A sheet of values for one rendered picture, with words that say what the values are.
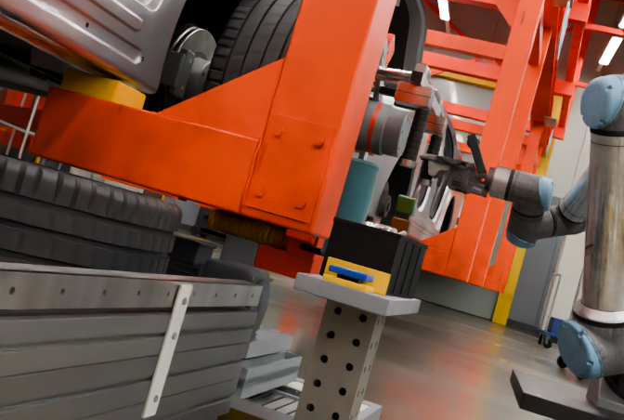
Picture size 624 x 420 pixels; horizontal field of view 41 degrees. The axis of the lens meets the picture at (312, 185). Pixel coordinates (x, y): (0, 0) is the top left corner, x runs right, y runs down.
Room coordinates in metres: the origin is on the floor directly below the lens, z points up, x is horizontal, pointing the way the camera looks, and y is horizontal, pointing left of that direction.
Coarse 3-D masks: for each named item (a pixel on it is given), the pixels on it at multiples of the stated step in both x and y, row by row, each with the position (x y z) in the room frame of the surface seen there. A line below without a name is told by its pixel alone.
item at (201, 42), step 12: (180, 36) 2.31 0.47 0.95; (192, 36) 2.33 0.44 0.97; (204, 36) 2.40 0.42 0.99; (180, 48) 2.28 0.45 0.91; (192, 48) 2.35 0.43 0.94; (204, 48) 2.42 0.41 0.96; (204, 60) 2.38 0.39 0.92; (192, 72) 2.35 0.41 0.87; (204, 72) 2.35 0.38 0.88; (192, 84) 2.34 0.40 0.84; (168, 96) 2.30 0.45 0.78; (192, 96) 2.35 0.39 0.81
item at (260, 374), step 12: (240, 360) 2.16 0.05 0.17; (252, 360) 2.24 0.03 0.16; (264, 360) 2.34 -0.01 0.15; (276, 360) 2.46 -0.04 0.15; (288, 360) 2.38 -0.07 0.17; (300, 360) 2.51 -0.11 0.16; (240, 372) 2.05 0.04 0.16; (252, 372) 2.08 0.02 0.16; (264, 372) 2.18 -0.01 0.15; (276, 372) 2.29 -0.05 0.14; (288, 372) 2.42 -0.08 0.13; (240, 384) 2.05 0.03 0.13; (252, 384) 2.11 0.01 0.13; (264, 384) 2.21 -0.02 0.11; (276, 384) 2.33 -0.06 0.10; (240, 396) 2.05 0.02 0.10
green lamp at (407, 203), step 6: (402, 198) 1.83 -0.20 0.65; (408, 198) 1.82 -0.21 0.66; (414, 198) 1.82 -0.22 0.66; (396, 204) 1.83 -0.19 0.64; (402, 204) 1.83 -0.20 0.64; (408, 204) 1.82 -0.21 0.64; (414, 204) 1.82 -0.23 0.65; (396, 210) 1.83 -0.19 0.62; (402, 210) 1.82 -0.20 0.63; (408, 210) 1.82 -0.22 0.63; (414, 210) 1.84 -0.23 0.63
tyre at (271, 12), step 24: (264, 0) 2.11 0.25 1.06; (288, 0) 2.11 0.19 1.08; (240, 24) 2.07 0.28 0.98; (264, 24) 2.06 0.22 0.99; (288, 24) 2.05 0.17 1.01; (216, 48) 2.06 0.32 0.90; (240, 48) 2.04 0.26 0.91; (264, 48) 2.03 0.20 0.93; (216, 72) 2.05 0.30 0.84; (240, 72) 2.04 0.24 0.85
